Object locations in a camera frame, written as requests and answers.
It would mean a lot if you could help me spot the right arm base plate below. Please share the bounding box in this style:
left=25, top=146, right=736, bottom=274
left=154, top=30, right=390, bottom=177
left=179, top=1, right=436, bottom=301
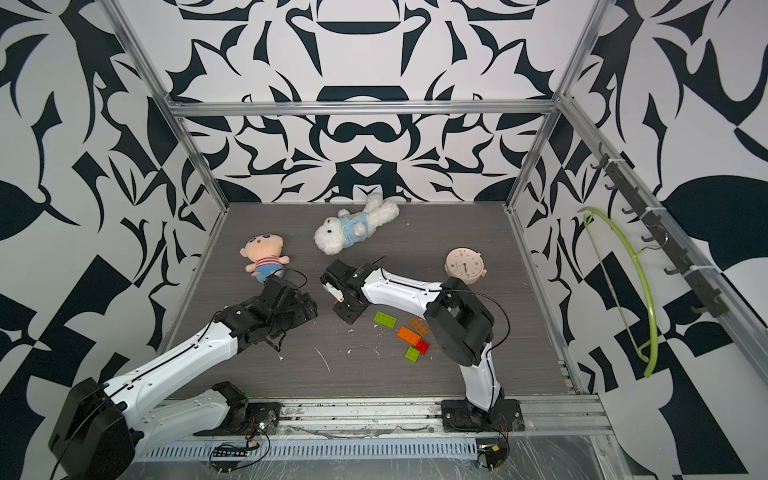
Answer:
left=440, top=398, right=526, bottom=433

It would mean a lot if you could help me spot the lime green 2x2 lego brick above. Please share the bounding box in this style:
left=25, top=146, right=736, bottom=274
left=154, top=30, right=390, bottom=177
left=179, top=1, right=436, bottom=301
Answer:
left=405, top=346, right=421, bottom=363

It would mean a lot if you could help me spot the white teddy bear blue shirt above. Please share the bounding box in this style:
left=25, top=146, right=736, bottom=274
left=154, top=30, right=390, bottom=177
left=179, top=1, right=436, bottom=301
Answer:
left=313, top=193, right=400, bottom=256

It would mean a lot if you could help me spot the white slotted cable duct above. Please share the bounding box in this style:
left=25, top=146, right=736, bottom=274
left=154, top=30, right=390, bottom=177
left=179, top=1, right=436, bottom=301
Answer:
left=140, top=437, right=478, bottom=462

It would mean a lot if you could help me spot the orange 2x4 lego brick right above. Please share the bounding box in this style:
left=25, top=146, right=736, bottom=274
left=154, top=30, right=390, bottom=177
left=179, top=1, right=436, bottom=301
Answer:
left=397, top=326, right=421, bottom=347

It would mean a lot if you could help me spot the tan 2x4 lego brick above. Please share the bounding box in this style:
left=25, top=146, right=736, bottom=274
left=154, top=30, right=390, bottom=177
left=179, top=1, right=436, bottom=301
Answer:
left=409, top=317, right=430, bottom=337

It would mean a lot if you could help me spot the green 2x4 lego brick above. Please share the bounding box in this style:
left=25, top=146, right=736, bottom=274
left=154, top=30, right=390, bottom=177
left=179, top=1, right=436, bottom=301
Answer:
left=374, top=312, right=397, bottom=329

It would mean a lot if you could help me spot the plush doll striped shirt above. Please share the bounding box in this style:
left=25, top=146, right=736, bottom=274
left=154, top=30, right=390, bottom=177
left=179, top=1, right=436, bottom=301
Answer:
left=240, top=234, right=290, bottom=283

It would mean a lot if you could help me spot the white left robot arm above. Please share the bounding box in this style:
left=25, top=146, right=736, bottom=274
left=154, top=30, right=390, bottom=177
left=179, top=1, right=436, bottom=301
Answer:
left=48, top=277, right=317, bottom=479

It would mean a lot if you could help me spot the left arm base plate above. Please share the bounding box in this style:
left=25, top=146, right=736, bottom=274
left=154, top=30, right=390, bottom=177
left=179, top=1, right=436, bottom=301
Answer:
left=194, top=402, right=282, bottom=437

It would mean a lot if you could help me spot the red 2x2 lego brick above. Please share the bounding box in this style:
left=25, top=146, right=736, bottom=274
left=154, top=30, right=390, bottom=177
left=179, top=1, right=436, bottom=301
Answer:
left=415, top=340, right=430, bottom=355

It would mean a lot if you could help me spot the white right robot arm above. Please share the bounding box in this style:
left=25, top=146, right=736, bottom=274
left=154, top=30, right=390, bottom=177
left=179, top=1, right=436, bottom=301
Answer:
left=320, top=260, right=503, bottom=414

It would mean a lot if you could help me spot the pink round toy clock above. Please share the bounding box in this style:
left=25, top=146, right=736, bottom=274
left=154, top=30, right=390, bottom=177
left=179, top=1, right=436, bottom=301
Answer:
left=444, top=247, right=487, bottom=285

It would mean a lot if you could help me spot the black wall hook rack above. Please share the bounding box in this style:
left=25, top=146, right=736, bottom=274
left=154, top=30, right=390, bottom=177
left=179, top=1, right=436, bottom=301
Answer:
left=593, top=144, right=730, bottom=318

